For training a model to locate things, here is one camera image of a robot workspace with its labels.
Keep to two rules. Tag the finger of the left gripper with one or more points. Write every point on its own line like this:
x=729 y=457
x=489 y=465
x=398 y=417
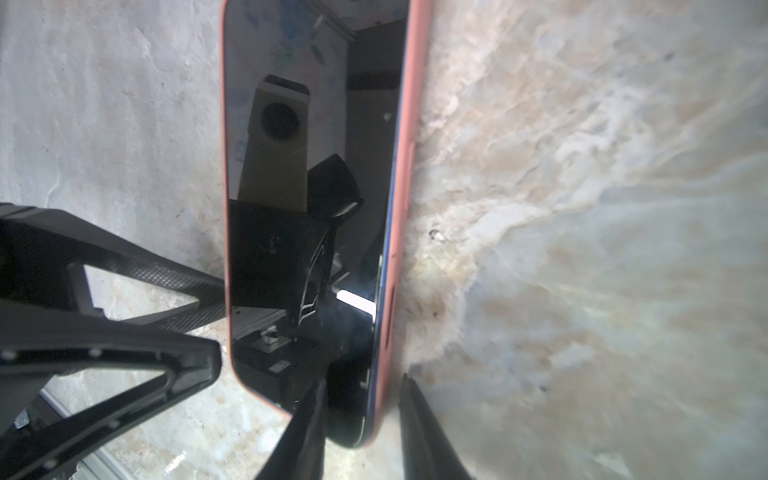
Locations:
x=44 y=253
x=71 y=383

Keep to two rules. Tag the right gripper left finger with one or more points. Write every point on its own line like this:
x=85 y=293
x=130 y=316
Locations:
x=300 y=452

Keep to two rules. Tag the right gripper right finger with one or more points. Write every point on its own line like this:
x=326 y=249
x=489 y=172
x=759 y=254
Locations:
x=427 y=451

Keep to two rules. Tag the black phone screen up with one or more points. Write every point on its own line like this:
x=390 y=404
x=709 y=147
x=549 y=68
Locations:
x=306 y=210

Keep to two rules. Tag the pink phone case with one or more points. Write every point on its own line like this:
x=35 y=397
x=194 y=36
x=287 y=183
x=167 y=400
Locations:
x=408 y=180

